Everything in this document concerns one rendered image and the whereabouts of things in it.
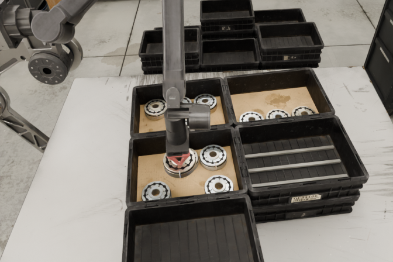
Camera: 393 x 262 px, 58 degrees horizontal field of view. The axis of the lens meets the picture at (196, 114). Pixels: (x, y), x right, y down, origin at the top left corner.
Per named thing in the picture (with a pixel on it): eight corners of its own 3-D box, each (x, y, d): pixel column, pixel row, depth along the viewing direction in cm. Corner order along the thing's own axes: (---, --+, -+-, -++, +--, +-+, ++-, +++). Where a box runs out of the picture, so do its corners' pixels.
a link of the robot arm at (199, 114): (170, 85, 101) (166, 87, 92) (210, 85, 100) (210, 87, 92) (171, 126, 103) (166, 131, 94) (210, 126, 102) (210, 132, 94)
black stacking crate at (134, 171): (133, 224, 121) (126, 207, 113) (135, 157, 142) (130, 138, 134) (247, 211, 122) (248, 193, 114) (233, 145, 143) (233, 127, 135)
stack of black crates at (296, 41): (257, 100, 257) (261, 48, 225) (253, 74, 278) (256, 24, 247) (313, 98, 255) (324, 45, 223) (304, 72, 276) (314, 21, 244)
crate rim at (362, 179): (248, 196, 115) (248, 192, 113) (233, 129, 136) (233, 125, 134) (369, 183, 115) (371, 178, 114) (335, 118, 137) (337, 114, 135)
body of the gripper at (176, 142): (188, 128, 108) (186, 111, 103) (189, 154, 101) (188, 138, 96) (166, 129, 108) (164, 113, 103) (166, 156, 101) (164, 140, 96)
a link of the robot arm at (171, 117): (164, 103, 97) (162, 118, 93) (189, 103, 97) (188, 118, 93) (166, 120, 102) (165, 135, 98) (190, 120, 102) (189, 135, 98)
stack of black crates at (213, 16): (203, 69, 288) (199, 20, 256) (203, 48, 309) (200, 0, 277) (252, 66, 285) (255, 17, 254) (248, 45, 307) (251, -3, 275)
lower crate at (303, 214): (246, 227, 129) (247, 210, 121) (233, 162, 150) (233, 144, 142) (353, 214, 130) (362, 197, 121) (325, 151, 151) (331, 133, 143)
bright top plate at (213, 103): (193, 110, 152) (193, 109, 152) (193, 95, 159) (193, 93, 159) (216, 109, 151) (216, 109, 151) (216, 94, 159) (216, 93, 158)
